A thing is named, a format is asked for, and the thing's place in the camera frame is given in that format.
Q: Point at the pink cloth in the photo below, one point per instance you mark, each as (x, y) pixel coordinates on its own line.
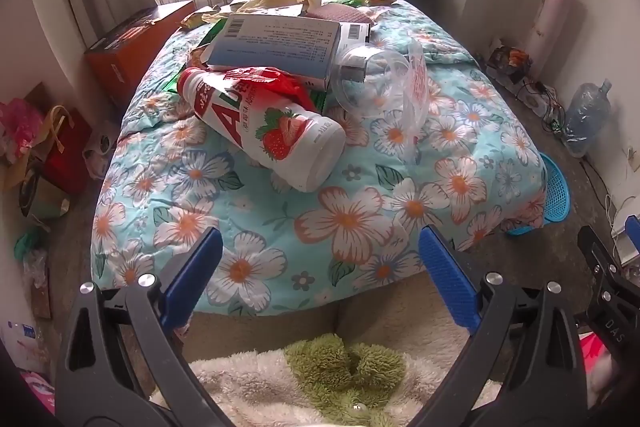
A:
(597, 357)

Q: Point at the white printed bag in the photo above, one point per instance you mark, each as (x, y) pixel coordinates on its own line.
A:
(100, 152)

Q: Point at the orange cardboard box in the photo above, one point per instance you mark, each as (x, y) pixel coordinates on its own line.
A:
(135, 47)

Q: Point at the red gift bag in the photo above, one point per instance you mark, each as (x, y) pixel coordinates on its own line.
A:
(67, 157)

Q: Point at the pink plastic bag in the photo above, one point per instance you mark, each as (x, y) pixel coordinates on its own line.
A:
(17, 127)

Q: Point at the green plastic bag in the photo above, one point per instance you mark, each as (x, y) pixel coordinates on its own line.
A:
(30, 242)

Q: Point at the white strawberry drink bottle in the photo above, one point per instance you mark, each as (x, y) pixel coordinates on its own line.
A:
(300, 157)

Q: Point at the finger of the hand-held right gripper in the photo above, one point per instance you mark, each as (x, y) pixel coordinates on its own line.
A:
(602, 259)

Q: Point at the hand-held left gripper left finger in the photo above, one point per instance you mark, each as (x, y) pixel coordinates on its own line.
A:
(192, 277)

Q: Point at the small yellow snack packet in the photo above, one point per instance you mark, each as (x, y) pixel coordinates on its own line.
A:
(197, 19)

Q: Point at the clear plastic cup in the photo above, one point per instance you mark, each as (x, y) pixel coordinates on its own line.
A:
(370, 77)

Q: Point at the clear plastic bag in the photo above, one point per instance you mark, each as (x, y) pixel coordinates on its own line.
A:
(417, 87)

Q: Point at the light blue cardboard box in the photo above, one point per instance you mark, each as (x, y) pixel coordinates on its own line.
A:
(280, 47)

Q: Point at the floral paper roll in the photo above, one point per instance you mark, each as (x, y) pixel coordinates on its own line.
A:
(552, 12)

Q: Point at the floral quilted blanket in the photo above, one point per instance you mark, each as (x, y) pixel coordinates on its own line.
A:
(350, 227)

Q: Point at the blue plastic basket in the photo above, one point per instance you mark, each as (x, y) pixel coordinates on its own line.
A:
(555, 197)

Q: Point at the white window cardboard box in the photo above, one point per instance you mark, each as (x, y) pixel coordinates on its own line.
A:
(357, 32)

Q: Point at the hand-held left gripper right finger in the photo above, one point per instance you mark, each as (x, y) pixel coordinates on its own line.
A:
(447, 277)

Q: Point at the large clear water jug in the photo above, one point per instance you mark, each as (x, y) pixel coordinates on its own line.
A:
(587, 117)

